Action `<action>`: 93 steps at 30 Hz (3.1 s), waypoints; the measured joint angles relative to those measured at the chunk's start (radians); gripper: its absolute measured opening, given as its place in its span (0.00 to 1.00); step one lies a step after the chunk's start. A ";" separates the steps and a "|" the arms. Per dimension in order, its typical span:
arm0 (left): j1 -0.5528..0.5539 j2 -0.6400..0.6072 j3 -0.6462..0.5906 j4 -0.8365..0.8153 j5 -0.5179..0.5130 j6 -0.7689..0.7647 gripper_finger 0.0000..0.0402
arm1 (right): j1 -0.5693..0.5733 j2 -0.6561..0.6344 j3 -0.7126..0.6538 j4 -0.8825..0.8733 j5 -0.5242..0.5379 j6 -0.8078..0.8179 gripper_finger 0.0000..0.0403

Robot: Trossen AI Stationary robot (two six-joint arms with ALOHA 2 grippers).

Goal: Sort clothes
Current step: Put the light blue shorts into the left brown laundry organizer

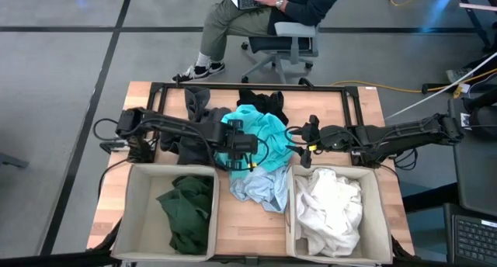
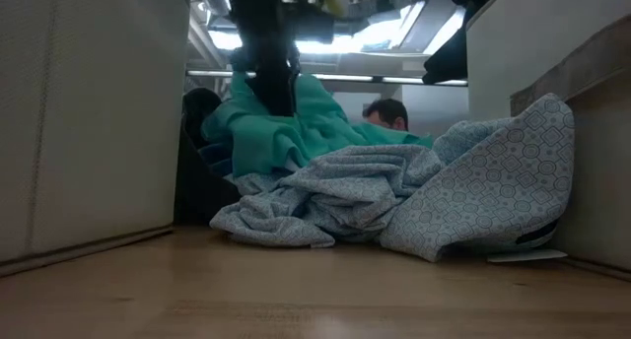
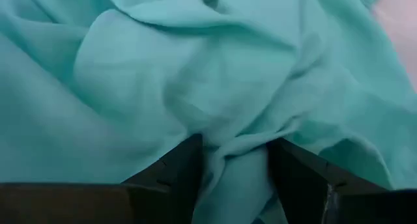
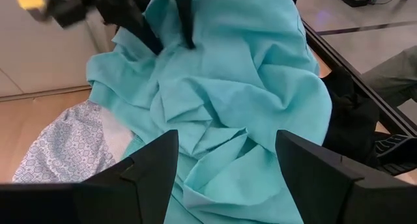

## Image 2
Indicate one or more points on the person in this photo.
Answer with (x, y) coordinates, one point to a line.
(389, 113)

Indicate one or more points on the bright ceiling light panel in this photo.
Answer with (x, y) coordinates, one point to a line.
(374, 36)

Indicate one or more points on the black garment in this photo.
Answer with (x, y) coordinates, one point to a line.
(448, 58)

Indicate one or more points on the dark grey trousers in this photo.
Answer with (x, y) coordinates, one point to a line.
(197, 191)

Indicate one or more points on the teal garment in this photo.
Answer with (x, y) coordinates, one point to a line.
(266, 137)

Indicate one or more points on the light blue patterned shirt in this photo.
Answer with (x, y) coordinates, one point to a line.
(493, 191)

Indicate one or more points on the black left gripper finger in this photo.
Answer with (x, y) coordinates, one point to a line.
(287, 95)
(266, 95)

